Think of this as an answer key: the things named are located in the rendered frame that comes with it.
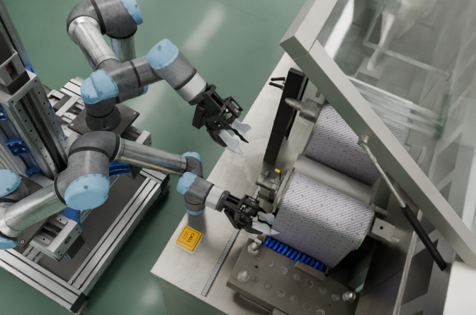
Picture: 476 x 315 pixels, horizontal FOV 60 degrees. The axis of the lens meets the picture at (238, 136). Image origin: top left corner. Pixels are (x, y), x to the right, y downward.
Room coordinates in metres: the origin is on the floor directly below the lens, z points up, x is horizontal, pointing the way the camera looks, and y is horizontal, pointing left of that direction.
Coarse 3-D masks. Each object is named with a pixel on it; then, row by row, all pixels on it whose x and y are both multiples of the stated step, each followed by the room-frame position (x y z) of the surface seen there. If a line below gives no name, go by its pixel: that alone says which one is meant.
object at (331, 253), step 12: (276, 216) 0.51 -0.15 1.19; (276, 228) 0.51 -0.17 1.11; (288, 228) 0.50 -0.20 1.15; (300, 228) 0.49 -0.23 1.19; (276, 240) 0.50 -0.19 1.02; (288, 240) 0.49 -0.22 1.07; (300, 240) 0.48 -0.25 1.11; (312, 240) 0.47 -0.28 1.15; (324, 240) 0.46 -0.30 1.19; (300, 252) 0.47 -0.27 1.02; (312, 252) 0.47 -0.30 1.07; (324, 252) 0.46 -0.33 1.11; (336, 252) 0.45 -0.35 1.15; (348, 252) 0.44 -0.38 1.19; (324, 264) 0.45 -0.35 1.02; (336, 264) 0.44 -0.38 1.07
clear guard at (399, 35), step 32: (352, 0) 0.55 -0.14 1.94; (384, 0) 0.62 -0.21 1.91; (416, 0) 0.69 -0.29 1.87; (448, 0) 0.78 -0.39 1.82; (320, 32) 0.45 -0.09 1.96; (352, 32) 0.50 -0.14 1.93; (384, 32) 0.55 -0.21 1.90; (416, 32) 0.62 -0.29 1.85; (448, 32) 0.70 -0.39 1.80; (352, 64) 0.45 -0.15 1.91; (384, 64) 0.49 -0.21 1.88; (416, 64) 0.55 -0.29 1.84; (448, 64) 0.62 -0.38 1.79; (384, 96) 0.44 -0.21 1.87; (416, 96) 0.49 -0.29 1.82; (448, 96) 0.55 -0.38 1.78; (416, 128) 0.43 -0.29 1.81; (448, 128) 0.48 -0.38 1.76; (416, 160) 0.38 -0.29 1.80; (448, 160) 0.42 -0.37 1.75; (448, 192) 0.36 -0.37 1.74
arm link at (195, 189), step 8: (184, 176) 0.62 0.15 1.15; (192, 176) 0.62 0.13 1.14; (184, 184) 0.59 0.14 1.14; (192, 184) 0.59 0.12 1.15; (200, 184) 0.60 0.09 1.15; (208, 184) 0.60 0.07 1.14; (184, 192) 0.57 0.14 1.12; (192, 192) 0.57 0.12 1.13; (200, 192) 0.57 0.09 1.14; (208, 192) 0.58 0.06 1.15; (192, 200) 0.56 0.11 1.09; (200, 200) 0.56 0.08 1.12
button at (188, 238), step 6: (186, 228) 0.53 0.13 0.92; (180, 234) 0.50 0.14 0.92; (186, 234) 0.51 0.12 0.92; (192, 234) 0.51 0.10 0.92; (198, 234) 0.51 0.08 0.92; (180, 240) 0.48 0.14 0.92; (186, 240) 0.49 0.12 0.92; (192, 240) 0.49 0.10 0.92; (198, 240) 0.50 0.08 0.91; (186, 246) 0.46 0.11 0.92; (192, 246) 0.47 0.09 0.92
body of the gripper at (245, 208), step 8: (224, 200) 0.55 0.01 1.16; (232, 200) 0.56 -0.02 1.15; (240, 200) 0.56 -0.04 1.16; (248, 200) 0.56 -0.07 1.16; (256, 200) 0.57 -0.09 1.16; (232, 208) 0.54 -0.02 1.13; (240, 208) 0.54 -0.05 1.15; (248, 208) 0.54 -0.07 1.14; (256, 208) 0.54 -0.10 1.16; (240, 216) 0.52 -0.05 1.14; (248, 216) 0.51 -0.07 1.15; (240, 224) 0.51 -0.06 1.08
